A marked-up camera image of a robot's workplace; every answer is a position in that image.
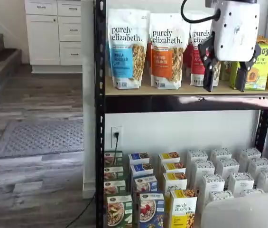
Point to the white wall outlet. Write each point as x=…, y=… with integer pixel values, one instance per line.
x=120, y=144

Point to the green apple cinnamon oatmeal box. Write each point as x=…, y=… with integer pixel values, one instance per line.
x=113, y=173
x=114, y=187
x=118, y=211
x=113, y=158

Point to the red label granola bag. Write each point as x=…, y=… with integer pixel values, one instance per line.
x=195, y=35

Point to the yellow label granola box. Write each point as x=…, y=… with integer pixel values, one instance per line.
x=175, y=181
x=174, y=167
x=169, y=157
x=183, y=209

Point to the blue label granola box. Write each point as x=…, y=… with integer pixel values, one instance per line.
x=139, y=158
x=141, y=169

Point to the grey floor mat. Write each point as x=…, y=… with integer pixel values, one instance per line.
x=41, y=137

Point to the white drawer cabinet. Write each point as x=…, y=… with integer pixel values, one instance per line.
x=43, y=38

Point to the orange label granola bag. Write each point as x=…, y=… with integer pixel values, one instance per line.
x=167, y=35

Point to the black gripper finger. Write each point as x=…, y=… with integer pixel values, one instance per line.
x=209, y=71
x=241, y=78

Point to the black metal shelf rack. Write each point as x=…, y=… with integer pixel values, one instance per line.
x=99, y=95

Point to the blue flax plus oatmeal box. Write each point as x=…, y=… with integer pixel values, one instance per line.
x=145, y=184
x=151, y=211

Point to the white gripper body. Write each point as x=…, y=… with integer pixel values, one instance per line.
x=235, y=31

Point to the blue label granola bag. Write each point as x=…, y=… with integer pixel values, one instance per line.
x=108, y=59
x=124, y=35

